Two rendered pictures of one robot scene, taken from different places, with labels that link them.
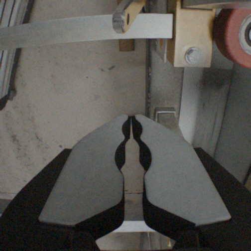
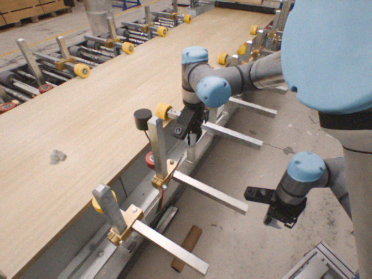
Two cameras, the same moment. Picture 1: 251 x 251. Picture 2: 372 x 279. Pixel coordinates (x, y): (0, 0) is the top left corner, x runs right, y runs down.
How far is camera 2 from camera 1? 0.69 m
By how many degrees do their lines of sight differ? 26
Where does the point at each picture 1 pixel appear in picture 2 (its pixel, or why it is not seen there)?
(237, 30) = not seen: hidden behind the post
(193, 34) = (169, 166)
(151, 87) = (189, 172)
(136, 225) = (210, 125)
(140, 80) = (199, 206)
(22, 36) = (213, 192)
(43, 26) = (206, 190)
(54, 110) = not seen: hidden behind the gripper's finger
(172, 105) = (185, 163)
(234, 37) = not seen: hidden behind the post
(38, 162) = (315, 191)
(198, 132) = (181, 150)
